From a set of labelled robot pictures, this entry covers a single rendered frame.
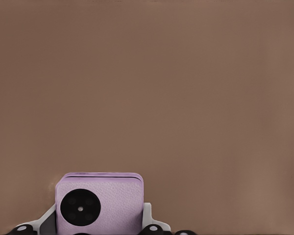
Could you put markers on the lilac smartphone with round camera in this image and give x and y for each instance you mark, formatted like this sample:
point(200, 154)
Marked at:
point(120, 203)

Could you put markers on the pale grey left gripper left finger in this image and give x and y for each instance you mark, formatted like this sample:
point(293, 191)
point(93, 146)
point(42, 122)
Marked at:
point(47, 221)

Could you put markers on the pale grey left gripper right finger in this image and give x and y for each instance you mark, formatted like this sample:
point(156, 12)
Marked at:
point(150, 220)

